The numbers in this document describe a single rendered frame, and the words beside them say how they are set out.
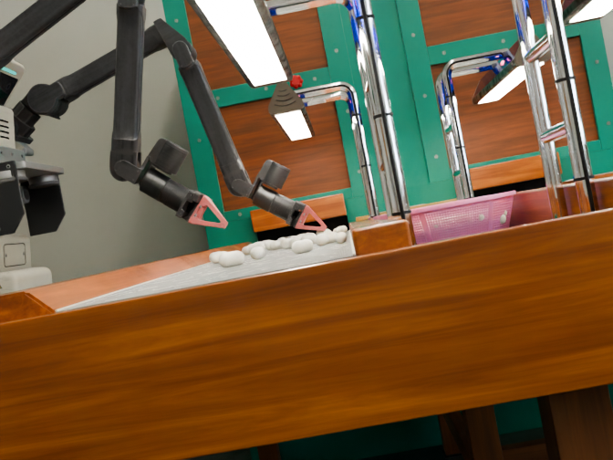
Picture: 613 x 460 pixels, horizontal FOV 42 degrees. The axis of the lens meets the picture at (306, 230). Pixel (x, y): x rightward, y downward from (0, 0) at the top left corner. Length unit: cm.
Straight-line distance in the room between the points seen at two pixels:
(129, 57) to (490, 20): 133
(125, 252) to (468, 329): 285
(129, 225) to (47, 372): 273
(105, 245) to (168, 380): 279
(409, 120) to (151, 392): 194
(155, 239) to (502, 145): 157
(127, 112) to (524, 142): 137
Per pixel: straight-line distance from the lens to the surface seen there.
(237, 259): 113
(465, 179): 204
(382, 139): 106
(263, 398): 77
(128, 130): 176
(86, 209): 358
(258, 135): 262
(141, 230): 351
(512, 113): 267
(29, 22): 182
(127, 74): 177
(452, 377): 77
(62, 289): 91
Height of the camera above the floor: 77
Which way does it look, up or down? level
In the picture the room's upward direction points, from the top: 11 degrees counter-clockwise
